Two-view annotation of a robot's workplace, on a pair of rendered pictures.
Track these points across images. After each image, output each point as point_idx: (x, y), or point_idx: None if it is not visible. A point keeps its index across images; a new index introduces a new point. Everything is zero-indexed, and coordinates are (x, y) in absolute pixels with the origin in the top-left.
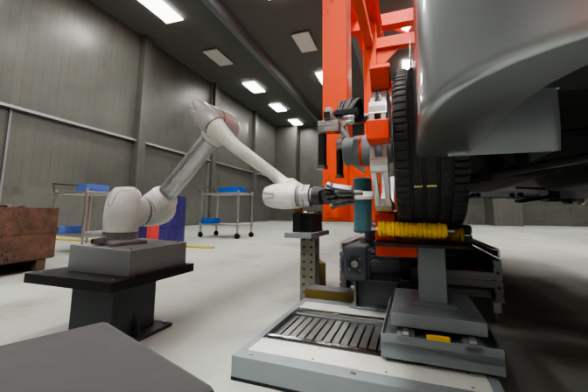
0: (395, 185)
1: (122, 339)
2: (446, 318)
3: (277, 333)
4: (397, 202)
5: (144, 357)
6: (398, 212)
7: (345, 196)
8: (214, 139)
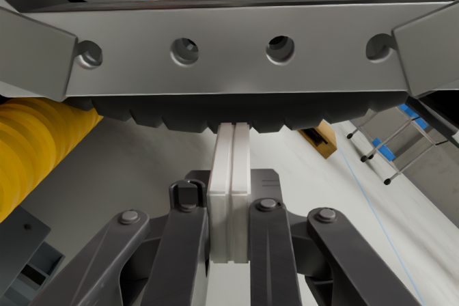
0: (317, 120)
1: None
2: (9, 278)
3: None
4: (214, 130)
5: None
6: (136, 121)
7: (198, 305)
8: None
